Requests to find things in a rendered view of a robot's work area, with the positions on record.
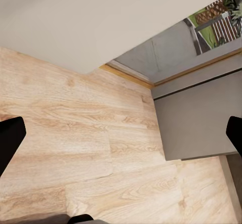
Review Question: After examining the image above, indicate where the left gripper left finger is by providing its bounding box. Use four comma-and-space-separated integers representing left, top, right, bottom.
0, 116, 26, 176

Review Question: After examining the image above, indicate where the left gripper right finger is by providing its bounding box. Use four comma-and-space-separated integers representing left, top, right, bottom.
226, 116, 242, 157

